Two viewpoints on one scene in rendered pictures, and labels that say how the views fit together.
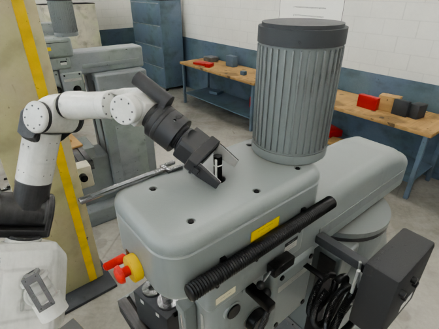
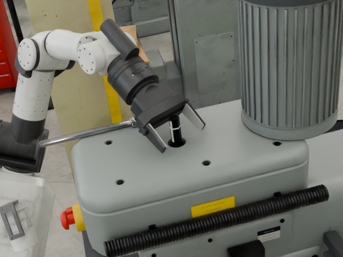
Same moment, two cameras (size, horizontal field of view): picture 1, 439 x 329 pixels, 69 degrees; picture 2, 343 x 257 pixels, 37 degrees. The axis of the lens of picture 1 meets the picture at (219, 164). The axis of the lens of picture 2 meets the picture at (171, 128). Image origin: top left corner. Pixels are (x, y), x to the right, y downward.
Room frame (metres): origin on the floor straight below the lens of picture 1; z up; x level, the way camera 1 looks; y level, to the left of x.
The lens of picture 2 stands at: (-0.14, -0.41, 2.48)
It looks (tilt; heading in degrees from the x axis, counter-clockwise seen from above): 32 degrees down; 29
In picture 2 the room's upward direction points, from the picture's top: 7 degrees counter-clockwise
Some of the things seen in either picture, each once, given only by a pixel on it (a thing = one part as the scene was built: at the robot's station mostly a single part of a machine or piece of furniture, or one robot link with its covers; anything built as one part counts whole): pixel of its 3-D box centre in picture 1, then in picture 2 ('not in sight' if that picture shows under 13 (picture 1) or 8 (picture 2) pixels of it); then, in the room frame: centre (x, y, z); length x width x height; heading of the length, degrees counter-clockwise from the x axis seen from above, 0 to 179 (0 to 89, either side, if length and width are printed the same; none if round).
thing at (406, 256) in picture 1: (392, 283); not in sight; (0.57, -0.44, 1.62); 0.20 x 0.09 x 0.21; 130
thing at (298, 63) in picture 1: (294, 91); (289, 46); (0.79, -0.19, 2.05); 0.20 x 0.20 x 0.32
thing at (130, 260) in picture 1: (133, 267); (79, 216); (0.49, 0.18, 1.76); 0.06 x 0.02 x 0.06; 40
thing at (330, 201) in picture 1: (271, 238); (218, 219); (0.54, -0.12, 1.79); 0.45 x 0.04 x 0.04; 130
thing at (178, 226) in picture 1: (222, 204); (187, 171); (0.64, -0.01, 1.81); 0.47 x 0.26 x 0.16; 130
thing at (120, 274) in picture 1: (123, 273); (68, 220); (0.47, 0.20, 1.76); 0.04 x 0.03 x 0.04; 40
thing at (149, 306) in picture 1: (161, 308); not in sight; (0.94, 0.26, 1.02); 0.22 x 0.12 x 0.20; 50
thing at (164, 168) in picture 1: (133, 181); (95, 131); (0.62, 0.20, 1.89); 0.24 x 0.04 x 0.01; 131
